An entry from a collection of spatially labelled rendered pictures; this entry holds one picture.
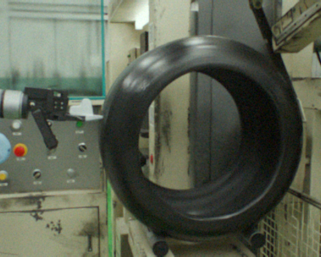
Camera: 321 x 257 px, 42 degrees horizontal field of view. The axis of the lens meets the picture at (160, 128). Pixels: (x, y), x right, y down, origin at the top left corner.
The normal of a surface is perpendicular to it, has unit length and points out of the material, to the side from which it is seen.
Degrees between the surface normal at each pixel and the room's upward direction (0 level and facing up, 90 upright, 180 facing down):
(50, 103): 90
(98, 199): 90
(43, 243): 90
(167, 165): 90
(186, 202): 79
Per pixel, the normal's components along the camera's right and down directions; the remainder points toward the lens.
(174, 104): 0.20, 0.11
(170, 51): -0.16, -0.58
